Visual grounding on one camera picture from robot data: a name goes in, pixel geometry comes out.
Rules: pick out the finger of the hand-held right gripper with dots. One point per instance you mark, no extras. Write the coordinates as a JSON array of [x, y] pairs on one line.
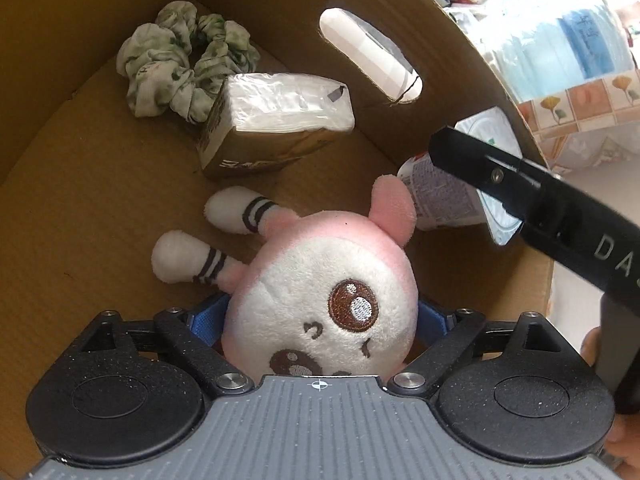
[[480, 165]]

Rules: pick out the rolled flower-patterned floor mat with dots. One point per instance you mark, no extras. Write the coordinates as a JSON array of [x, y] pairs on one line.
[[575, 110]]

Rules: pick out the green floral scrunchie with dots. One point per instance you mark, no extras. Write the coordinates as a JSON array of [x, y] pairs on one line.
[[150, 80]]

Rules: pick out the brown cardboard box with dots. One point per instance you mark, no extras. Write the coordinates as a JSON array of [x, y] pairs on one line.
[[100, 210]]

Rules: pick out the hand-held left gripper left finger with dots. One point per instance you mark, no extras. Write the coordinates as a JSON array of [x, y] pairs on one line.
[[207, 322]]

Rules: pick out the brown tissue packet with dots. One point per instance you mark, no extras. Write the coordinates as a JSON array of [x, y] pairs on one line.
[[280, 105]]

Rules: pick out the round pink plush toy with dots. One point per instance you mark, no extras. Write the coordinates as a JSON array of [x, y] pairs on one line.
[[320, 280]]

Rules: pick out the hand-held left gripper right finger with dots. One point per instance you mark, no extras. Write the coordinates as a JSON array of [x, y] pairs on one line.
[[436, 322]]

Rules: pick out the person's right hand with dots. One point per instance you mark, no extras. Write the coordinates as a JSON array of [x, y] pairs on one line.
[[592, 352]]

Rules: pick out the large water bottle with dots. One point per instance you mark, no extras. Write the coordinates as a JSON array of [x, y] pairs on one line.
[[575, 35]]

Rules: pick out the white printed cup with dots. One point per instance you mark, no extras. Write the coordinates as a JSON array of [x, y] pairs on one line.
[[440, 195]]

